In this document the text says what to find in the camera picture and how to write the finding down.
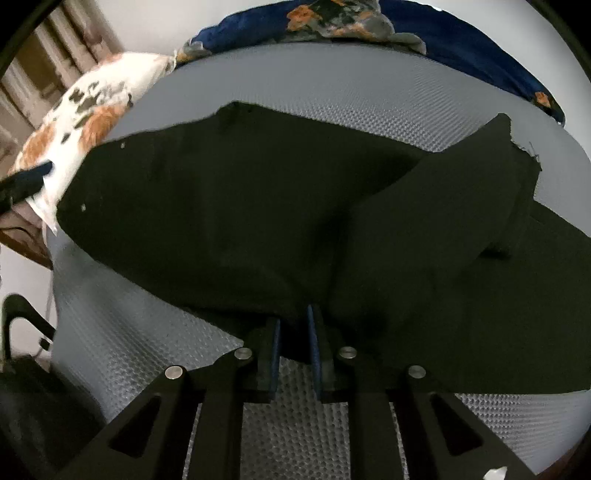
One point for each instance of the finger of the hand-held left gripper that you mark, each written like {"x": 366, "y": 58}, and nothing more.
{"x": 25, "y": 181}

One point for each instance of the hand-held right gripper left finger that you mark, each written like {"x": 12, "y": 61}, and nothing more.
{"x": 275, "y": 350}

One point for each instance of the white orange floral pillow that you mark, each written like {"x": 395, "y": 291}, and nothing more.
{"x": 92, "y": 120}

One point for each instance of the beige panelled door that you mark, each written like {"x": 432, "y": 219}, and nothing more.
{"x": 55, "y": 41}

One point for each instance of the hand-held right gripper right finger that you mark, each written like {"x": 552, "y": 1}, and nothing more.
{"x": 314, "y": 350}

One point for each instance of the wooden bed frame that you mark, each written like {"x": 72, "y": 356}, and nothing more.
{"x": 23, "y": 244}

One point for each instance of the black pants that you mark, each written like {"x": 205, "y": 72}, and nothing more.
{"x": 231, "y": 207}

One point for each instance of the grey honeycomb mattress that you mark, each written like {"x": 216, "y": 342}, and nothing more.
{"x": 323, "y": 83}

